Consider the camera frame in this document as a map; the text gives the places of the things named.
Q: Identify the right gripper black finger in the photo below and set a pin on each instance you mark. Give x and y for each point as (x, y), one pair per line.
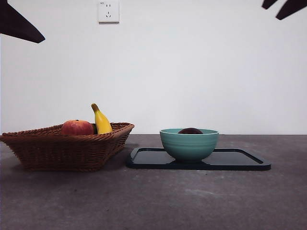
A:
(268, 3)
(291, 8)

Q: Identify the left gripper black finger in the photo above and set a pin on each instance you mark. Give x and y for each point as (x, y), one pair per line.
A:
(16, 26)

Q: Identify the dark purple plum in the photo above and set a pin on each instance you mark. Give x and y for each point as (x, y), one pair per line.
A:
(190, 131)

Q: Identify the teal ribbed bowl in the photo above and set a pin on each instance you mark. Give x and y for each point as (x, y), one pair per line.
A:
(189, 147)

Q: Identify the red yellow apple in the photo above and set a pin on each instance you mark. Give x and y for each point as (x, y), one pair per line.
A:
(78, 128)

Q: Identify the yellow banana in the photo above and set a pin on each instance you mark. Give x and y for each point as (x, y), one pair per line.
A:
(102, 122)

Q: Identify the dark green avocado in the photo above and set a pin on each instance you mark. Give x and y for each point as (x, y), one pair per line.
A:
(95, 129)

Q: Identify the brown wicker basket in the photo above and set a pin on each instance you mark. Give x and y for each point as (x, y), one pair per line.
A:
(64, 153)

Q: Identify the black rectangular tray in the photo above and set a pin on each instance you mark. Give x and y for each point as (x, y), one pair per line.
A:
(148, 160)

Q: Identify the white wall socket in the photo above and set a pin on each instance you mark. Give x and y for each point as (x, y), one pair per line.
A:
(108, 12)

